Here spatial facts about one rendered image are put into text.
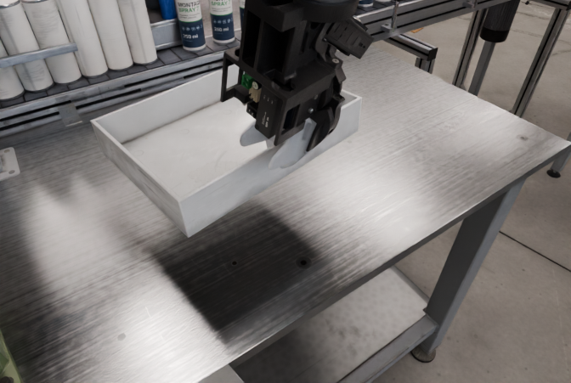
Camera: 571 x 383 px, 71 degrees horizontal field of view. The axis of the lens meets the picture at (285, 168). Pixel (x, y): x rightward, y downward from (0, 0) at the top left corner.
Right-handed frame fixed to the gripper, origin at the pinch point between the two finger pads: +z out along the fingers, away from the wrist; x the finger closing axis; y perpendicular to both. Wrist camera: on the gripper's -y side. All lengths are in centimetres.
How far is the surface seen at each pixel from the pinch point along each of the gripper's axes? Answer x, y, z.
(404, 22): -25, -86, 22
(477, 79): -10, -178, 73
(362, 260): 13.1, -4.4, 12.5
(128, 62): -48, -9, 21
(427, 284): 29, -71, 94
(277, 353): 8, -9, 76
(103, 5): -51, -8, 9
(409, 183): 10.3, -22.0, 13.1
